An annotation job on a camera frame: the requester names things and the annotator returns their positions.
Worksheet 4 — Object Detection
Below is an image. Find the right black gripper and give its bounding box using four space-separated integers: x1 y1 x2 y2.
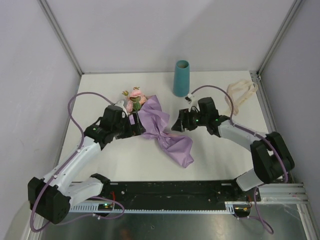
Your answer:
171 107 208 133

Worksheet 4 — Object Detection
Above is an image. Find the aluminium frame post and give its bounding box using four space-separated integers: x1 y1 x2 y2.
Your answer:
256 0 305 76
37 0 84 77

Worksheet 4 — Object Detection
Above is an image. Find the teal conical vase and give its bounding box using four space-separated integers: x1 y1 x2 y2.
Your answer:
173 60 190 97

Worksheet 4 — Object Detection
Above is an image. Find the right aluminium table rail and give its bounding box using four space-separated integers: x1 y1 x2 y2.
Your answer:
249 70 278 133

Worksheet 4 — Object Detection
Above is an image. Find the purple wrapping paper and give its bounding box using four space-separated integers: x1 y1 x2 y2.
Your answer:
137 95 194 168

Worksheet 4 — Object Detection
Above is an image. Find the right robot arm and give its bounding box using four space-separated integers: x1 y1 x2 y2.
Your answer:
171 97 295 201

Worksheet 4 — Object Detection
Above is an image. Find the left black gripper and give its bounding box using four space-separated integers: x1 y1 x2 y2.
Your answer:
112 111 145 140

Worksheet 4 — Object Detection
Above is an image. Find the left aluminium frame post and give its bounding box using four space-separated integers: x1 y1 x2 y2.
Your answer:
37 0 84 77

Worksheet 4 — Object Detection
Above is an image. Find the beige ribbon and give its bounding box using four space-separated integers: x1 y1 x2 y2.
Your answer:
223 79 258 116

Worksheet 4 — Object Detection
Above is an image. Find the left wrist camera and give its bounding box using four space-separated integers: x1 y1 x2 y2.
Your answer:
114 100 128 119

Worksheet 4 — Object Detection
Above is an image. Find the pink flower bouquet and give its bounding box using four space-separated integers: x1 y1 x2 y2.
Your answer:
122 86 148 115

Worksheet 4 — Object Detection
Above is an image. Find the right aluminium frame post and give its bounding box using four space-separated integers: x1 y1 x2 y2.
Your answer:
256 0 305 76

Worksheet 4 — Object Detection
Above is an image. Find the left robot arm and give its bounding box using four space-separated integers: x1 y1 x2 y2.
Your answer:
27 105 146 224

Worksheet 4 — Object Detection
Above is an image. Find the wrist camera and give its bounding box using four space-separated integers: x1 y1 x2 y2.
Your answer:
114 100 128 119
184 93 195 105

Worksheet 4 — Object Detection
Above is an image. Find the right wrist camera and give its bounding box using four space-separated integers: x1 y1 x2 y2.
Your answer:
184 93 195 105

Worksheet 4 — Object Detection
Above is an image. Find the white cable duct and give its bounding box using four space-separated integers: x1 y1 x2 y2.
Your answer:
69 201 252 215

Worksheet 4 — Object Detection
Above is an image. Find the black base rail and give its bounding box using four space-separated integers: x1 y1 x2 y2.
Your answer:
98 180 261 210

